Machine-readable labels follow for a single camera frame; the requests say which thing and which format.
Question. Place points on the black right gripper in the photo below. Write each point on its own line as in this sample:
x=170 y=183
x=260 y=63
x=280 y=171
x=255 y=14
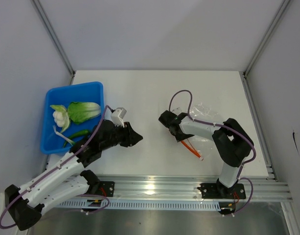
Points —
x=183 y=137

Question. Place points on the green lettuce leaf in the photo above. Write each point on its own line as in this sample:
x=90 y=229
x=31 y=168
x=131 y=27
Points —
x=80 y=112

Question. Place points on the left aluminium frame post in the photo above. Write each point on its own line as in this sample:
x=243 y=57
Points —
x=45 y=20

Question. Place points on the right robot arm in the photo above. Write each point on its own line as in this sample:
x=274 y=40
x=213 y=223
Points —
x=230 y=139

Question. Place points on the clear zip top bag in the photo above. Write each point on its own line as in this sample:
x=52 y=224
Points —
x=200 y=129

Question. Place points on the aluminium mounting rail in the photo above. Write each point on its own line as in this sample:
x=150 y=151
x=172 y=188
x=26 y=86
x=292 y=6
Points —
x=185 y=188

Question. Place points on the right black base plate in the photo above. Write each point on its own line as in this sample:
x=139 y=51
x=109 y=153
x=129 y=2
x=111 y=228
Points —
x=215 y=191

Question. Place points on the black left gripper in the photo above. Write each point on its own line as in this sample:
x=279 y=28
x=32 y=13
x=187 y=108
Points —
x=131 y=139

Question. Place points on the right aluminium frame post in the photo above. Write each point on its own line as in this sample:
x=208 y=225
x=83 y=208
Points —
x=245 y=78

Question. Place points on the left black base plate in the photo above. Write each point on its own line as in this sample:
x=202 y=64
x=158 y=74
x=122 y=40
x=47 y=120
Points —
x=106 y=188

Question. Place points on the white slotted cable duct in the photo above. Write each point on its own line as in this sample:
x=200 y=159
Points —
x=141 y=205

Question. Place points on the white cauliflower with leaves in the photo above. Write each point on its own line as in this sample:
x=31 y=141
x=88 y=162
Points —
x=61 y=117

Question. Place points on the aluminium frame post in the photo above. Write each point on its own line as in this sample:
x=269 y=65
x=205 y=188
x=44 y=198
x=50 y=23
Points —
x=245 y=78
x=45 y=20

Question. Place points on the green onion stalk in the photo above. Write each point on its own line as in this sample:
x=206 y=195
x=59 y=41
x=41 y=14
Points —
x=67 y=140

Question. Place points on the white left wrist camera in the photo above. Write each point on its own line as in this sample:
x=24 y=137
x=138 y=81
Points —
x=118 y=115

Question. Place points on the green chili pepper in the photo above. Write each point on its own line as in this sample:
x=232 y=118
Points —
x=79 y=134

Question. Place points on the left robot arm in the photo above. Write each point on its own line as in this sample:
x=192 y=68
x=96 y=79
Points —
x=69 y=177

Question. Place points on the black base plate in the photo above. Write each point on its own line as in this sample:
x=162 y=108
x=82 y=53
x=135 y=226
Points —
x=106 y=188
x=215 y=191

